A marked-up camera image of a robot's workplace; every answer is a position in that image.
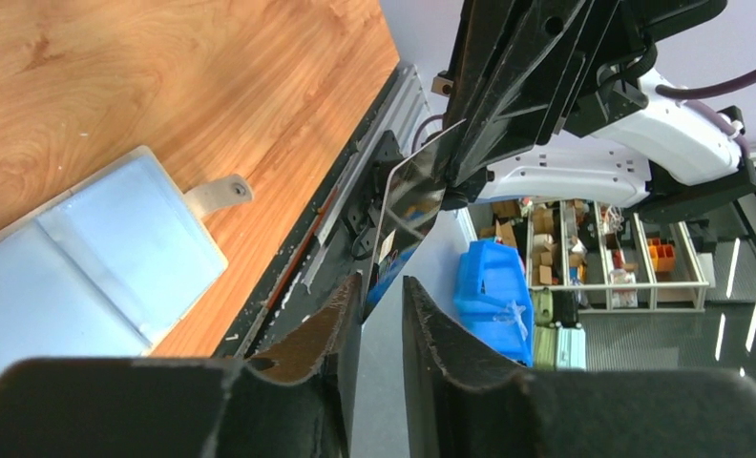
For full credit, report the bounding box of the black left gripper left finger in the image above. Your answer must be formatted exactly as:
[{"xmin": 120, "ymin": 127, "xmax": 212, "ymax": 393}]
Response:
[{"xmin": 0, "ymin": 274, "xmax": 362, "ymax": 457}]

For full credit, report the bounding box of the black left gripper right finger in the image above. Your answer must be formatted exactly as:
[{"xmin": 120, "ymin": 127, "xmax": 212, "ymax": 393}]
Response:
[{"xmin": 402, "ymin": 276, "xmax": 756, "ymax": 457}]

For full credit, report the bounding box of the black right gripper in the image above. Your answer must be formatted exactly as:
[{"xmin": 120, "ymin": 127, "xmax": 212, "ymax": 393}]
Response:
[{"xmin": 444, "ymin": 1, "xmax": 726, "ymax": 188}]

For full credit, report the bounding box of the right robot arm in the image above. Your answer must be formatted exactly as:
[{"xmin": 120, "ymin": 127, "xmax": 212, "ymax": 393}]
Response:
[{"xmin": 435, "ymin": 1, "xmax": 756, "ymax": 223}]

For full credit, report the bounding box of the blue plastic crate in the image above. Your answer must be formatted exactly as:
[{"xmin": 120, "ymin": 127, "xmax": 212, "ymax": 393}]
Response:
[{"xmin": 453, "ymin": 239, "xmax": 536, "ymax": 367}]

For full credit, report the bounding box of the white storage shelf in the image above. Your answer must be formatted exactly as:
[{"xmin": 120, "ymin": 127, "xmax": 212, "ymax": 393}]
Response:
[{"xmin": 469, "ymin": 198, "xmax": 713, "ymax": 313}]

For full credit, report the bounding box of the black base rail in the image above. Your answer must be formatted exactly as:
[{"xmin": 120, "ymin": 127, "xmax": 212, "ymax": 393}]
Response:
[{"xmin": 213, "ymin": 63, "xmax": 431, "ymax": 358}]

